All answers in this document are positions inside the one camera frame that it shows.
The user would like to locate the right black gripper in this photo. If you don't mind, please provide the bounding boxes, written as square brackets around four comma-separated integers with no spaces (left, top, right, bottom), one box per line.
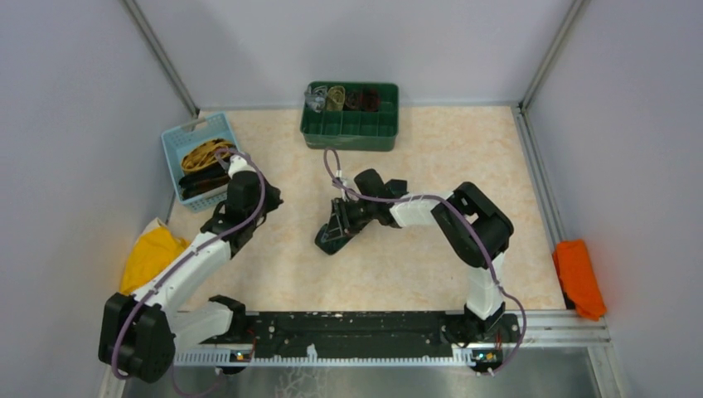
[322,197,377,243]

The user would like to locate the green plaid tie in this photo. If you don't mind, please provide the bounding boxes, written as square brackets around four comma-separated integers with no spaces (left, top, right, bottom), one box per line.
[313,178,410,256]

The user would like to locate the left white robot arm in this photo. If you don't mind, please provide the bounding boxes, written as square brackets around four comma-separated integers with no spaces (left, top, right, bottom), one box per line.
[98,169,283,383]

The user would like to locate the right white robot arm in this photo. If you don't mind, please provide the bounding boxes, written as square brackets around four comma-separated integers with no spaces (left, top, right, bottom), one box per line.
[315,169,514,342]

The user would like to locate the dark navy tie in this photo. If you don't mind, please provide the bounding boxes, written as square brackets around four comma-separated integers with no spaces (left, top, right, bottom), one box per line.
[177,161,230,200]

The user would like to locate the yellow patterned tie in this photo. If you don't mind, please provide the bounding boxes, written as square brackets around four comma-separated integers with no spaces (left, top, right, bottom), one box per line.
[181,138,237,175]

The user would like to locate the green compartment organizer box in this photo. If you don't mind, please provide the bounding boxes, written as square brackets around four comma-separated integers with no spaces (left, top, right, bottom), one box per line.
[299,80,400,152]

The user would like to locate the light blue plastic basket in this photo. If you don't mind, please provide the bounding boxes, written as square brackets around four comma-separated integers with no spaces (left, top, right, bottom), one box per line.
[161,112,240,212]

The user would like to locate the red black rolled tie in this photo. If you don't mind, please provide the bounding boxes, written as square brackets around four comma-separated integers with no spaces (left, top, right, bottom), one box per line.
[361,88,381,113]

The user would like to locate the yellow cloth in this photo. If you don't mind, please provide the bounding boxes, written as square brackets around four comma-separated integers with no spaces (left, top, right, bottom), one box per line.
[119,218,190,295]

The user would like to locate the brown rolled tie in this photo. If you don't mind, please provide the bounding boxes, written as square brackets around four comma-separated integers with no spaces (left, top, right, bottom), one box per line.
[343,90,362,111]

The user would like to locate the olive rolled tie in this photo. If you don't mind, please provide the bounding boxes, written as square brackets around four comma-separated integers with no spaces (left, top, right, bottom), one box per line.
[325,85,346,111]

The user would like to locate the silver rolled tie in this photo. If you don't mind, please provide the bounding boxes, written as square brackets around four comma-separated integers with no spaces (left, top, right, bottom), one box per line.
[304,85,328,113]

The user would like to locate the orange cloth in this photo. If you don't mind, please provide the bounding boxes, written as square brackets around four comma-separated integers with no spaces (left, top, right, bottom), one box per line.
[552,240,607,321]

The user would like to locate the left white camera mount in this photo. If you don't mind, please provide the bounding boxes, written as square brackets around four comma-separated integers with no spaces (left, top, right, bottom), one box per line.
[226,154,255,179]

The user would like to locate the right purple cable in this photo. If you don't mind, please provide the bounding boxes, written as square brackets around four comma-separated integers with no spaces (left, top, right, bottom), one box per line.
[322,148,528,376]

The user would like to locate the purple cable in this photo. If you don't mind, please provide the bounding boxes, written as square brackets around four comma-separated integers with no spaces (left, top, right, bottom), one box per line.
[110,146,268,398]
[322,148,528,376]

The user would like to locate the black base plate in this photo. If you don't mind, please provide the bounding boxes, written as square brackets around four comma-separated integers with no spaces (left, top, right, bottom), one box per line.
[196,310,521,362]

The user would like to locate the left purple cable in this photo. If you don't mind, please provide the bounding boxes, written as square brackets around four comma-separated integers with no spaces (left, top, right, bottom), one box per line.
[110,146,268,398]

